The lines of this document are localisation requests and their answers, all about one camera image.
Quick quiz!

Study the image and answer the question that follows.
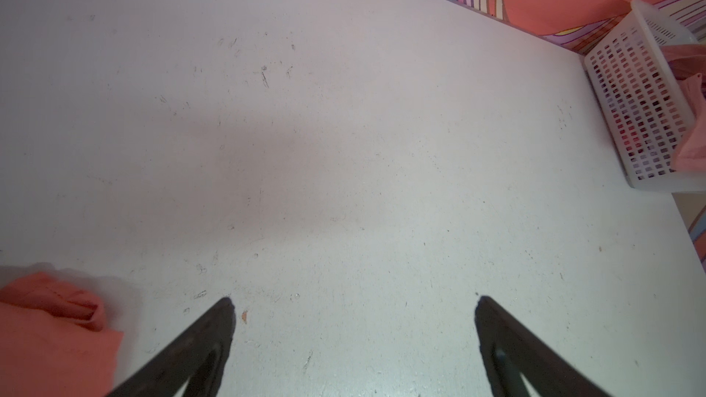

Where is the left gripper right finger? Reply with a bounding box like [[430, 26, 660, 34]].
[[475, 296, 607, 396]]

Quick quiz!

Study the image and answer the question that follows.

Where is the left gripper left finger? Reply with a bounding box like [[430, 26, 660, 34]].
[[110, 297, 236, 396]]

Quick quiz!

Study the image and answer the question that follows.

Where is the white plastic laundry basket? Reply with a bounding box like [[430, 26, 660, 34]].
[[584, 0, 705, 193]]

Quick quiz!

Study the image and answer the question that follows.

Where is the pink t shirt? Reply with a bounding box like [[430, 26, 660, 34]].
[[660, 43, 706, 173]]

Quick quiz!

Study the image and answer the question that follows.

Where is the folded red t shirt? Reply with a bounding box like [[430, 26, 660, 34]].
[[1, 272, 123, 396]]

